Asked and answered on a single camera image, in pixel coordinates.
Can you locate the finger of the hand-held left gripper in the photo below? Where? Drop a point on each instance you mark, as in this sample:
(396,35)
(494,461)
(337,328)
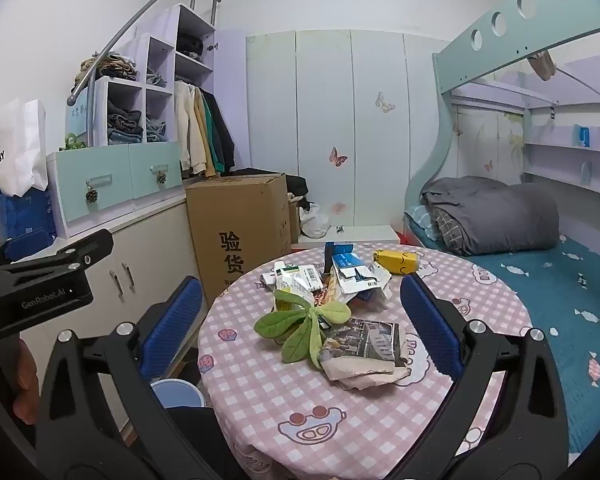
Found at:
(27,242)
(80,249)

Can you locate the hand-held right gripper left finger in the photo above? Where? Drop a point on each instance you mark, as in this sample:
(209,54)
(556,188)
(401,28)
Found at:
(172,325)

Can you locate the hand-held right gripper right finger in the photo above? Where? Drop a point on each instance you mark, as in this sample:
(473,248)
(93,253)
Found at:
(430,320)

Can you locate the printed paper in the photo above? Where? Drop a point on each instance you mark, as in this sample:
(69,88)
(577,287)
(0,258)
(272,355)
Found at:
(365,340)

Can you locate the yellow carton box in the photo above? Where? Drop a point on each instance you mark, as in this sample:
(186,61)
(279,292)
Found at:
(395,261)

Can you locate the blue plastic bin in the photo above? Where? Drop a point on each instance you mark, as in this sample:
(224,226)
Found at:
(177,395)

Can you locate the white blue torn package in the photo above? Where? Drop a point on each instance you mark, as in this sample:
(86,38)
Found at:
(350,262)

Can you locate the green leafy stalk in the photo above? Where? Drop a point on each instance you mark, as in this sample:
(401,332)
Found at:
(275,325)

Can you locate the blue paper carton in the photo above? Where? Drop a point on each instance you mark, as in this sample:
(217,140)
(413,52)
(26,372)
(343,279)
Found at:
(337,249)

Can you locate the white green medicine box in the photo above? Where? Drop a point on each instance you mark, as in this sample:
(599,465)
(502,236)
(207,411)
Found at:
(300,275)

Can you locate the person's left hand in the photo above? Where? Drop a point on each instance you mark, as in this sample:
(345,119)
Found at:
(27,385)

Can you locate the blue shopping bag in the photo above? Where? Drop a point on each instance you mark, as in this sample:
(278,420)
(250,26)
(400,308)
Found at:
(20,215)

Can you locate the low white cabinet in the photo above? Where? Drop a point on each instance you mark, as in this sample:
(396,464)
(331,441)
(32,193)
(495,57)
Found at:
(130,240)

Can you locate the pine cone ornament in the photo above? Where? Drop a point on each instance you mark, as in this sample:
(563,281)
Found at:
(91,195)
(161,178)

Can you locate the wide teal drawer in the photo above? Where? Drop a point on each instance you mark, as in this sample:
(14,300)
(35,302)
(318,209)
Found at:
(80,165)

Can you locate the plaid blanket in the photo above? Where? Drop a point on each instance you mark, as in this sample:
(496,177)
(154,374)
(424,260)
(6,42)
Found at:
(447,230)

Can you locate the blue striped pillow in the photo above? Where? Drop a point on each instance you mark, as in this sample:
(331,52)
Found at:
(420,220)

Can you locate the green plant ornament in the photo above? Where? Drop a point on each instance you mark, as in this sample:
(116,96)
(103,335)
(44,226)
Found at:
(72,144)

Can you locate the white paper bag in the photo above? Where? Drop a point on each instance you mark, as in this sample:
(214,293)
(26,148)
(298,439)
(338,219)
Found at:
(15,135)

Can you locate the narrow teal drawer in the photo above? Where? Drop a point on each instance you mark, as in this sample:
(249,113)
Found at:
(155,157)

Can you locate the round table, pink checked cloth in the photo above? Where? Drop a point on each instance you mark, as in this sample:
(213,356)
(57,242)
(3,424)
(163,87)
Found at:
(260,410)

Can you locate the grey quilt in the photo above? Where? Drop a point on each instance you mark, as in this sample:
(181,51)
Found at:
(505,220)

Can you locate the teal printed bedsheet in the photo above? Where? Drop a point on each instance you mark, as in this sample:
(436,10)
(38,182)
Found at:
(555,300)

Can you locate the tall cardboard box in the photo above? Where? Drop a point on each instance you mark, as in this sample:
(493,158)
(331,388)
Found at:
(240,210)

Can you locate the dark folded clothes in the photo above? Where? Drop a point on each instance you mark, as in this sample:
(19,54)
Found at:
(125,122)

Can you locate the teal printed board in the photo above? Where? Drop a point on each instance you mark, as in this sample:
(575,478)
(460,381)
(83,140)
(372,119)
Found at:
(79,110)

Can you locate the purple white cubby shelf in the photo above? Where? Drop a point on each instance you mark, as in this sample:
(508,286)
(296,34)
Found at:
(101,110)

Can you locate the folded blue jeans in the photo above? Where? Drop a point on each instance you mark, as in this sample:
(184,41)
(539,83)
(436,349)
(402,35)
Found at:
(156,130)

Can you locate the faded pink butterfly sticker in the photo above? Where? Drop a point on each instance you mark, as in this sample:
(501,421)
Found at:
(337,207)

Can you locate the white plastic bag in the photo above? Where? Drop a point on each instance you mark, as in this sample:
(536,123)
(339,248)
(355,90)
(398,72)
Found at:
(314,222)

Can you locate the grey metal handrail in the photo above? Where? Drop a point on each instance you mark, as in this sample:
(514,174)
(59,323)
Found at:
(76,90)

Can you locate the small cardboard box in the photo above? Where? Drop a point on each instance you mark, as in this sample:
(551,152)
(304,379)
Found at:
(294,220)

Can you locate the cream hanging jacket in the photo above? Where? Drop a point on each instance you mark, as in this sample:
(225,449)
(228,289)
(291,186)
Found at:
(186,125)

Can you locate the yellow hanging garment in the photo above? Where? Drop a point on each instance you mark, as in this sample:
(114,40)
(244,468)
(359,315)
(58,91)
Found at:
(203,130)

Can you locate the black flat garment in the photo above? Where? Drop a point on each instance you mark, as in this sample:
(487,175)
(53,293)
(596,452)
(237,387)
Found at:
(255,171)

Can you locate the green hanging garment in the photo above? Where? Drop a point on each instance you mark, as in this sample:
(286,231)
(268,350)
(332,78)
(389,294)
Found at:
(211,120)

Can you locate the black hanging coat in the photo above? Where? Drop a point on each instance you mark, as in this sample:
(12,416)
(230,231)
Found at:
(225,135)

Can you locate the grey folded clothes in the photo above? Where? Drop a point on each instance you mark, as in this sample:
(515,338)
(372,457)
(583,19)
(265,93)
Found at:
(155,79)

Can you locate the black clothes heap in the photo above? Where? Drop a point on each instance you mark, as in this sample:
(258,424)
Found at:
(297,185)

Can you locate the pink brown butterfly sticker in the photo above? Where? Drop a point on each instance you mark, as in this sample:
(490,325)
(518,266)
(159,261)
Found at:
(337,156)

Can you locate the brown clothes pile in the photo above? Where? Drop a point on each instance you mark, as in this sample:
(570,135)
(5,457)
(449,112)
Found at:
(112,64)

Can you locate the white butterfly sticker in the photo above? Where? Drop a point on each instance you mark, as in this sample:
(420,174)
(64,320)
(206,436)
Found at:
(385,102)

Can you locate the black folded clothes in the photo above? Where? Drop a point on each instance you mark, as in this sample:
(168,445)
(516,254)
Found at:
(190,44)

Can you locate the purple cabinet door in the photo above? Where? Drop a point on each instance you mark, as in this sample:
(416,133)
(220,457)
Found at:
(230,70)

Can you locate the white wardrobe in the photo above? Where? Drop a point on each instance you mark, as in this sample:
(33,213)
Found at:
(320,110)

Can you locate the small blue box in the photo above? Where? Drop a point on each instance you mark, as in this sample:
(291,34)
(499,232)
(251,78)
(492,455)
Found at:
(582,136)

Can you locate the brown slipper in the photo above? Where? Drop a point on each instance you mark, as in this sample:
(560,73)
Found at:
(541,65)

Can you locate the purple wall shelf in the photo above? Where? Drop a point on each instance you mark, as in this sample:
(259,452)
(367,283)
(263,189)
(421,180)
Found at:
(555,152)

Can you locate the teal bunk bed frame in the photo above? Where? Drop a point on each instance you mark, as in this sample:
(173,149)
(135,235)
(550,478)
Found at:
(460,57)

